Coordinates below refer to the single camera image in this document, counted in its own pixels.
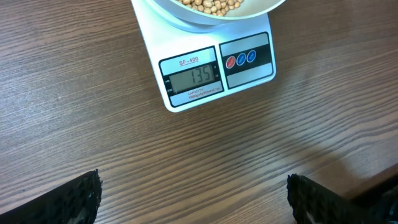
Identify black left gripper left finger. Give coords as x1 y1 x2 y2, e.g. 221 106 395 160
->
1 169 102 224

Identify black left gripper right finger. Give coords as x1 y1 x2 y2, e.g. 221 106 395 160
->
287 174 391 224

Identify white digital kitchen scale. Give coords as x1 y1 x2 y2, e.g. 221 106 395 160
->
132 1 277 113

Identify soybeans in white bowl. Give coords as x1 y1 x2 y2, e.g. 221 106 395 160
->
176 0 244 17

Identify white round bowl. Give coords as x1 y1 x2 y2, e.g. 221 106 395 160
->
152 0 285 25

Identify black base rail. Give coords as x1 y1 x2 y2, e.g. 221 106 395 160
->
351 175 397 224

